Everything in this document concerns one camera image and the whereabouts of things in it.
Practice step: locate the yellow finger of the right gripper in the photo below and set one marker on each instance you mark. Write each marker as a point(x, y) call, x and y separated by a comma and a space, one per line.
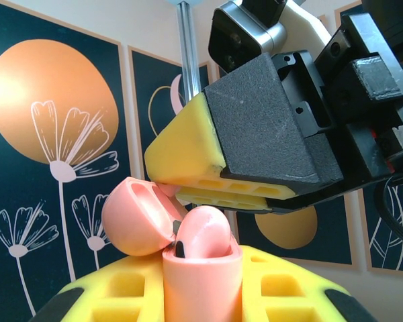
point(255, 127)
point(228, 203)

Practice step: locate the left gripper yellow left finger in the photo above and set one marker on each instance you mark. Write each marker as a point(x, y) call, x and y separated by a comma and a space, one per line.
point(84, 295)

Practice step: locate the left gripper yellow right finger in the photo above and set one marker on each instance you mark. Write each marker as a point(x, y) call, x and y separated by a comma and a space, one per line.
point(309, 302)

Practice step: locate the coral rounded earbud case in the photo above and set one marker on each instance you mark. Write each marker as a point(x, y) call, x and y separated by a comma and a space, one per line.
point(201, 292)

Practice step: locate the orange oval wall panel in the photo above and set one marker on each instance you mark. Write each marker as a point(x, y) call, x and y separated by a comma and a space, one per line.
point(322, 234)

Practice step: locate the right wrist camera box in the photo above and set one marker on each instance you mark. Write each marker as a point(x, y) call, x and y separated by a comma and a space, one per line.
point(242, 33)

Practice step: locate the aluminium frame post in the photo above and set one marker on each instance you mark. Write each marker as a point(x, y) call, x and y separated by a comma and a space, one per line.
point(188, 50)

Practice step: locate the flower and disc wall panel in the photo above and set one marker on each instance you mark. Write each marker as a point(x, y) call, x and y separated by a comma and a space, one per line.
point(20, 201)

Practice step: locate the beige disc wall panel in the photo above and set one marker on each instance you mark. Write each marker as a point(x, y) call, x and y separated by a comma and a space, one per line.
point(144, 100)

